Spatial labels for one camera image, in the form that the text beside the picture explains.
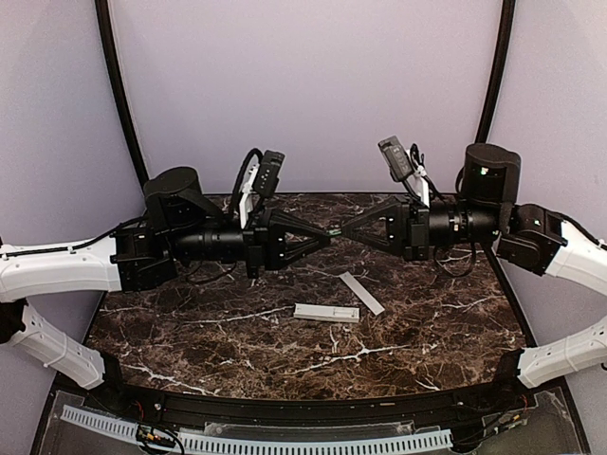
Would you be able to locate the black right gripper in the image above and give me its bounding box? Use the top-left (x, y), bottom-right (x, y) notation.
top-left (341, 192), bottom-right (504, 260)

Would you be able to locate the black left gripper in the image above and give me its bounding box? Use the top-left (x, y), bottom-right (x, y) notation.
top-left (168, 203), bottom-right (331, 277)

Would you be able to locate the white battery cover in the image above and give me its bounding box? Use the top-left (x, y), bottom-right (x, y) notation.
top-left (339, 272), bottom-right (385, 316)

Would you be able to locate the white remote control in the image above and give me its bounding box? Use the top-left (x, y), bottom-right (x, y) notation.
top-left (293, 303), bottom-right (359, 323)

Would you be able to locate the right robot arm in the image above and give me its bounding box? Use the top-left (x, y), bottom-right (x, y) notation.
top-left (341, 136), bottom-right (606, 294)

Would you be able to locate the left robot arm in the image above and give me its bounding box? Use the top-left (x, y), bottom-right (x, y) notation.
top-left (1, 167), bottom-right (330, 413)

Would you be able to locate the black front frame rail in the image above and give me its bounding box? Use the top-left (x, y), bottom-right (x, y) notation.
top-left (85, 383), bottom-right (536, 428)

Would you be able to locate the black frame post right rear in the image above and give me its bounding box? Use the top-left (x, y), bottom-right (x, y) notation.
top-left (474, 0), bottom-right (516, 143)

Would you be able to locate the black frame post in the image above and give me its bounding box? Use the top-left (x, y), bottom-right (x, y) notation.
top-left (474, 0), bottom-right (516, 143)
top-left (94, 0), bottom-right (149, 189)

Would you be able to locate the white slotted cable duct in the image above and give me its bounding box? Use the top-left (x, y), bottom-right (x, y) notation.
top-left (60, 405), bottom-right (453, 454)

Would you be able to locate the black frame post left rear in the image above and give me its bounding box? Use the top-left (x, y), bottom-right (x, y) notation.
top-left (94, 0), bottom-right (149, 189)

